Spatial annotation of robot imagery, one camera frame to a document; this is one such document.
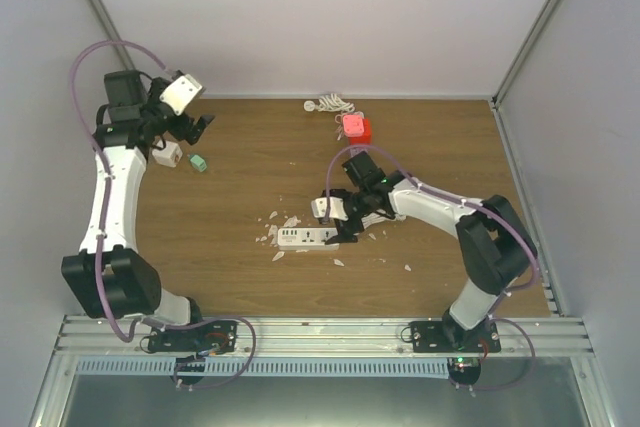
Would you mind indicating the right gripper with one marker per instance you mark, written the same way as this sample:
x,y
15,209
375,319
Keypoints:
x,y
346,232

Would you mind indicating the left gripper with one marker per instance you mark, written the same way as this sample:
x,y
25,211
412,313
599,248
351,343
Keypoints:
x,y
181,131

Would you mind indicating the green adapter plug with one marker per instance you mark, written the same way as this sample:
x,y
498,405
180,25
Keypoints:
x,y
197,162

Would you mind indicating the white cube adapter plug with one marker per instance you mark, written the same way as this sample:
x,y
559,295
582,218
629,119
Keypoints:
x,y
168,154

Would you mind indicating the white power strip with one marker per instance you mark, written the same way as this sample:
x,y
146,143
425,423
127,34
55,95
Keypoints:
x,y
306,239

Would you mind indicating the red plug block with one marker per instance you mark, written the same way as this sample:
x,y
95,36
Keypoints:
x,y
366,137

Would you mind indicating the pink cube socket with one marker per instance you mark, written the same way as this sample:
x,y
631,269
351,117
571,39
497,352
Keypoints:
x,y
353,125

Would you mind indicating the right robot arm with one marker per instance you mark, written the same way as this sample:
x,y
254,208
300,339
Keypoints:
x,y
495,247

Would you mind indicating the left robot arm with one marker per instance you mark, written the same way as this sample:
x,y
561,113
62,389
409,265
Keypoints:
x,y
108,276

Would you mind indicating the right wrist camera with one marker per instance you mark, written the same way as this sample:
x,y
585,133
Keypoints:
x,y
326,209

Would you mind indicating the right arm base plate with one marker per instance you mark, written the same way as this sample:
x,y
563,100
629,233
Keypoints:
x,y
436,336

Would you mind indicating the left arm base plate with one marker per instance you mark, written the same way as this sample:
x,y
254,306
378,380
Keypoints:
x,y
213,338

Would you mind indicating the slotted cable duct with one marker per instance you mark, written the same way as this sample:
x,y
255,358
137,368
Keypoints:
x,y
277,367

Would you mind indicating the aluminium rail frame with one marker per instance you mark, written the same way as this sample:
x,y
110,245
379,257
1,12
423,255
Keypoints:
x,y
281,337

